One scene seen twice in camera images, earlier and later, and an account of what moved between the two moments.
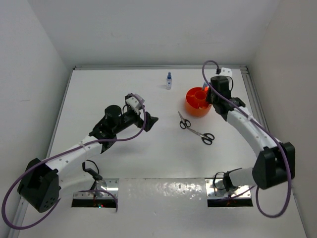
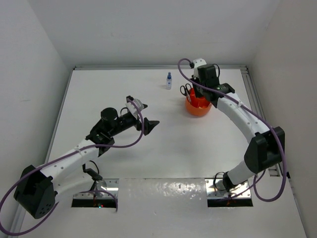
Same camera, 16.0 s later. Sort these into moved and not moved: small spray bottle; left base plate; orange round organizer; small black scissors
Moved: small black scissors
Not moved: small spray bottle; left base plate; orange round organizer
